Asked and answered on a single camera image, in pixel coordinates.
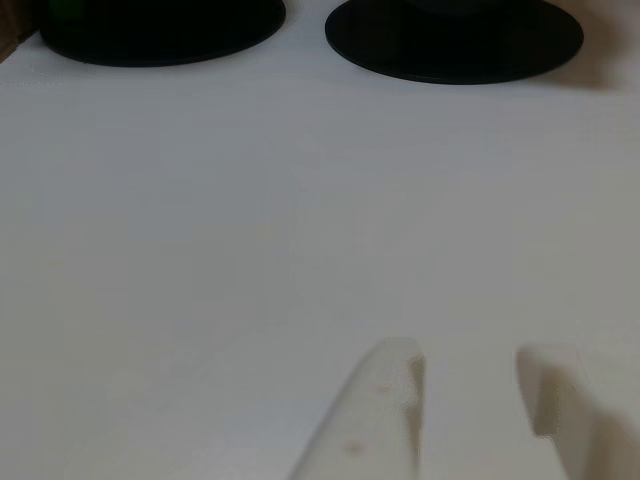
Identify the dark round stand base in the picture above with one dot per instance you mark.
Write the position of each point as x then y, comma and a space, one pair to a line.
450, 40
160, 30

